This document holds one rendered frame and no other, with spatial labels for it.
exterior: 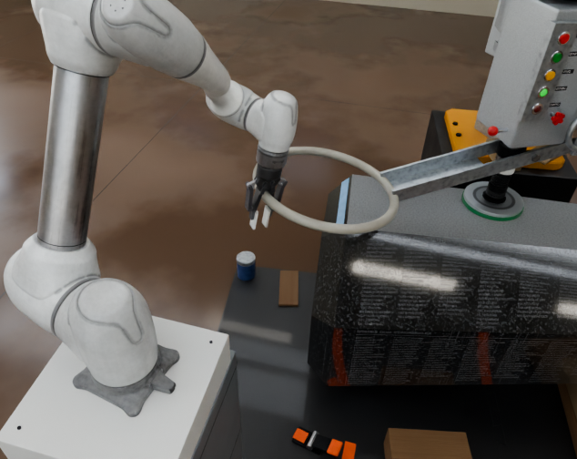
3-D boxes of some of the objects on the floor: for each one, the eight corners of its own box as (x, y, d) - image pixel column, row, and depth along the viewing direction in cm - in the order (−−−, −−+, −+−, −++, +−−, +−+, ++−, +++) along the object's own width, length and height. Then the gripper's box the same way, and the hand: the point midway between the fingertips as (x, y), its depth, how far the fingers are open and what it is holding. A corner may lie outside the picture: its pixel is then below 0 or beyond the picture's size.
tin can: (247, 283, 264) (247, 266, 256) (233, 275, 268) (232, 258, 260) (258, 273, 270) (258, 256, 262) (245, 265, 275) (245, 248, 267)
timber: (386, 473, 188) (391, 458, 181) (383, 443, 197) (388, 427, 190) (465, 477, 188) (473, 463, 180) (458, 447, 197) (465, 432, 189)
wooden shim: (279, 271, 272) (279, 270, 271) (298, 272, 272) (298, 270, 271) (278, 306, 252) (278, 303, 251) (298, 306, 252) (298, 304, 251)
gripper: (249, 172, 138) (238, 237, 152) (300, 167, 146) (286, 229, 160) (239, 158, 143) (229, 222, 157) (289, 154, 151) (276, 215, 165)
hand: (259, 218), depth 156 cm, fingers closed on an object, 4 cm apart
